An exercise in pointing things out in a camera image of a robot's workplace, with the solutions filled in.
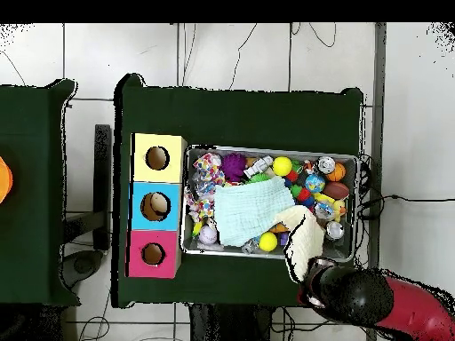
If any cream waffle cloth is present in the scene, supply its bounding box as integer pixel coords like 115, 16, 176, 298
275, 204, 326, 283

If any shallow clear mesh bin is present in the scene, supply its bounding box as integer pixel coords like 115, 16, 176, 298
180, 144, 360, 264

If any wooden box with three holes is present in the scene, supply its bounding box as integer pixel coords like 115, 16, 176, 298
125, 132, 188, 280

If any yellow ball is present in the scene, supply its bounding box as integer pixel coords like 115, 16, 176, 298
272, 156, 293, 178
258, 231, 279, 252

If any mint waffle cloth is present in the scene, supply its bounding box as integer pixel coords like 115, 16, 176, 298
213, 176, 296, 248

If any brown toy football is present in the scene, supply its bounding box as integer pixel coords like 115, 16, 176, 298
322, 181, 350, 201

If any blue globe ball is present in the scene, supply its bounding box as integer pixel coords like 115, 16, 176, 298
304, 173, 326, 194

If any white baseball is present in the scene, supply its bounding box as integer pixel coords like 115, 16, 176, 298
197, 225, 219, 245

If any silver drink can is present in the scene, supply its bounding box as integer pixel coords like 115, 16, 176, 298
315, 156, 337, 175

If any purple spiky ball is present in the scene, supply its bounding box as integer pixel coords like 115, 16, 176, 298
220, 152, 248, 183

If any colourful confetti print packet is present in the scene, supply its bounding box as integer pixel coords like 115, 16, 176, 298
184, 152, 227, 223

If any dark green tablecloth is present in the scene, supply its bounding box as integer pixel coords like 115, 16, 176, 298
0, 78, 81, 307
111, 73, 365, 309

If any dark grey floor base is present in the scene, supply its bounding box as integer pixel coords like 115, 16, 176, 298
61, 250, 105, 289

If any orange round object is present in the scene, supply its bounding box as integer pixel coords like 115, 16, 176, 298
0, 155, 14, 205

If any black pedestal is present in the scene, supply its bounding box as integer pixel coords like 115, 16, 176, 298
188, 303, 275, 341

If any black cable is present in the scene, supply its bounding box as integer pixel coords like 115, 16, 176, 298
358, 193, 455, 214

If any silver toy camera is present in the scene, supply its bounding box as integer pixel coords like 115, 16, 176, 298
243, 155, 274, 179

